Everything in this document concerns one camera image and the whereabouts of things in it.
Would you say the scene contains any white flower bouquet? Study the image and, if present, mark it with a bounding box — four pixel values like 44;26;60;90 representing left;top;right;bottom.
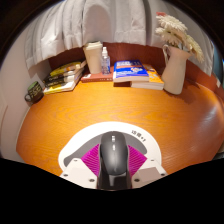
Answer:
154;12;205;64

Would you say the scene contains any white curtain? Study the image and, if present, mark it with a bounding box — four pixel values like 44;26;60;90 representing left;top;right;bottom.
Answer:
24;0;214;76

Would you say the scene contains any yellow and black book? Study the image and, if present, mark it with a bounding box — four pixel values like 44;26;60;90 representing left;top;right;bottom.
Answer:
49;60;87;77

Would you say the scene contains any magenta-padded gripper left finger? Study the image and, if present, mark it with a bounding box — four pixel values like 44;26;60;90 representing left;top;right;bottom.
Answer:
59;143;101;190

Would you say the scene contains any yellow and orange book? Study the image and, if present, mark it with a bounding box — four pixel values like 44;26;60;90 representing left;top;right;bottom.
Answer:
129;63;165;91

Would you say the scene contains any dark cover book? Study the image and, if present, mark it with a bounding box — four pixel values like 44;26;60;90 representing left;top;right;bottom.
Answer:
44;69;85;88

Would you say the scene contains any clear spray bottle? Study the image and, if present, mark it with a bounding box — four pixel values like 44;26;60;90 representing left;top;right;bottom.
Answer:
100;46;111;75

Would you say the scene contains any dark green mug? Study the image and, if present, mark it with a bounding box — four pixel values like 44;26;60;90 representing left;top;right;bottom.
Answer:
24;80;45;104

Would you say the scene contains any black computer mouse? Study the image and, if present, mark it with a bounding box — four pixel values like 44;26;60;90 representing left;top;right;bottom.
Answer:
98;131;132;190

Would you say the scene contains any red-brown flat book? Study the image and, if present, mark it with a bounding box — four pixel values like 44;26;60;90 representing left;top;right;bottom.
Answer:
80;71;114;84

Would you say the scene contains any white and grey mouse pad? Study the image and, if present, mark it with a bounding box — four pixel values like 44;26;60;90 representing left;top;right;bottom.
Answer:
58;121;163;176

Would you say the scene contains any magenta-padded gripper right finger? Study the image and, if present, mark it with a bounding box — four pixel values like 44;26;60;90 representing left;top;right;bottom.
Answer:
127;144;168;189

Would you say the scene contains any white ceramic vase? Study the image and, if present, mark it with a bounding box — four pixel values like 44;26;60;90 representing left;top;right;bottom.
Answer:
161;44;192;96

